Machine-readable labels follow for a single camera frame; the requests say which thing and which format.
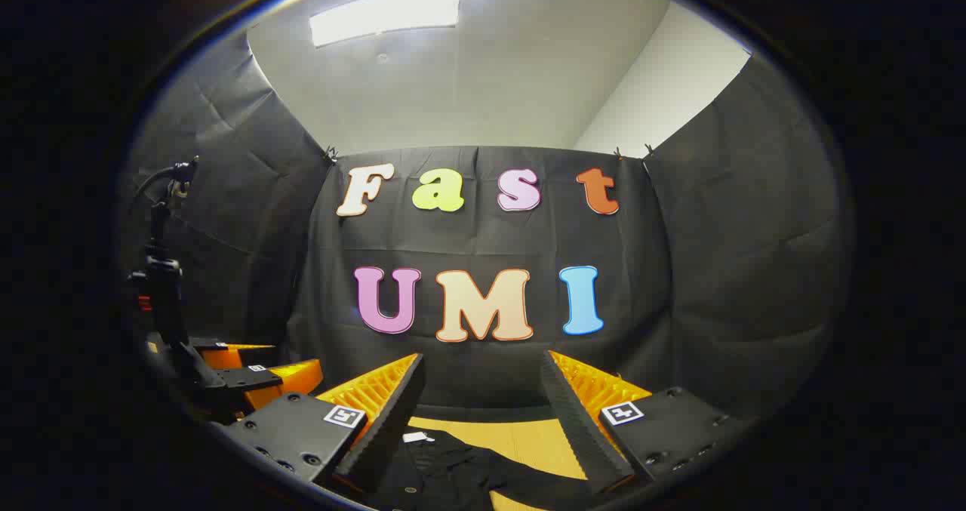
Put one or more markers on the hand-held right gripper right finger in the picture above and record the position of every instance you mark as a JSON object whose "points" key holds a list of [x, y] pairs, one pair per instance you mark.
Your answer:
{"points": [[585, 435]]}

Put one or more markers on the black backdrop cloth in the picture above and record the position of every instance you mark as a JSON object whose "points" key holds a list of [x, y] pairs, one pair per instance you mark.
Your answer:
{"points": [[453, 239]]}

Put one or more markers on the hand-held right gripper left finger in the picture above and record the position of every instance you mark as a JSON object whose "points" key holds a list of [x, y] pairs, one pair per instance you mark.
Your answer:
{"points": [[389, 428]]}

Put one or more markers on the black collared shirt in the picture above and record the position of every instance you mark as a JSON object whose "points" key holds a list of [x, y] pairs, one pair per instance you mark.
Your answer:
{"points": [[453, 473]]}

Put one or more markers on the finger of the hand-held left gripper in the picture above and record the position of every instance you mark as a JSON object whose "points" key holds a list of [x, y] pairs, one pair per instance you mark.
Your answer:
{"points": [[226, 358], [287, 379]]}

